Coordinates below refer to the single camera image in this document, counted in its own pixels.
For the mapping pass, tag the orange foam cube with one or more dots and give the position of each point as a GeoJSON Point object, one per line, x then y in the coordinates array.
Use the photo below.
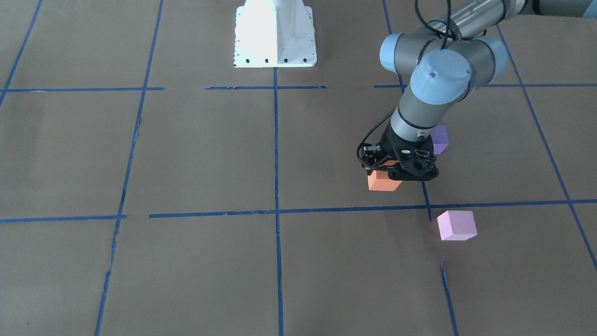
{"type": "Point", "coordinates": [380, 181]}

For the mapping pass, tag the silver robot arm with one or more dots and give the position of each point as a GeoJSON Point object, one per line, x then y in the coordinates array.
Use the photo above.
{"type": "Point", "coordinates": [447, 59]}

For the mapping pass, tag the pink foam cube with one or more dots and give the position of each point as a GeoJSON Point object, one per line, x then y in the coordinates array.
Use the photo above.
{"type": "Point", "coordinates": [457, 225]}

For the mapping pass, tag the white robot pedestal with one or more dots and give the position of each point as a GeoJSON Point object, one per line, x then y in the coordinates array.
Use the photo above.
{"type": "Point", "coordinates": [274, 34]}

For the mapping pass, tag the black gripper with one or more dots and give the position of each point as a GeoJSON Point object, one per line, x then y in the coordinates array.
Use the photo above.
{"type": "Point", "coordinates": [389, 140]}

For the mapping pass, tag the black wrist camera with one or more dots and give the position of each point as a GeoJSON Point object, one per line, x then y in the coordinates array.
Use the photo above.
{"type": "Point", "coordinates": [372, 156]}

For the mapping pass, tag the purple foam cube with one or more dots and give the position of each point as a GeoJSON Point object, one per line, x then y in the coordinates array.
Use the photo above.
{"type": "Point", "coordinates": [440, 139]}

